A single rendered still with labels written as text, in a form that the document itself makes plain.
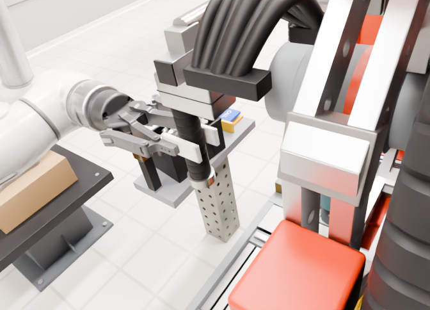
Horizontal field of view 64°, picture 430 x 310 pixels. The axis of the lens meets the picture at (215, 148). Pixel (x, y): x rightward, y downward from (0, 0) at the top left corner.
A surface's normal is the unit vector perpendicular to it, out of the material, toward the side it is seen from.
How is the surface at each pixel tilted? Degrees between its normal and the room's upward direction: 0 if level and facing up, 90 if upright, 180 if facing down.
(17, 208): 90
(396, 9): 45
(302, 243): 0
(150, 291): 0
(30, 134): 71
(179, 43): 90
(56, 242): 90
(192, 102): 90
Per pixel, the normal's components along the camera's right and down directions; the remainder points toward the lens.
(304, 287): -0.16, -0.77
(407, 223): -0.87, 0.13
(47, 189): 0.79, 0.28
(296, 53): -0.34, -0.55
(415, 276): -0.62, 0.33
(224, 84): -0.59, 0.58
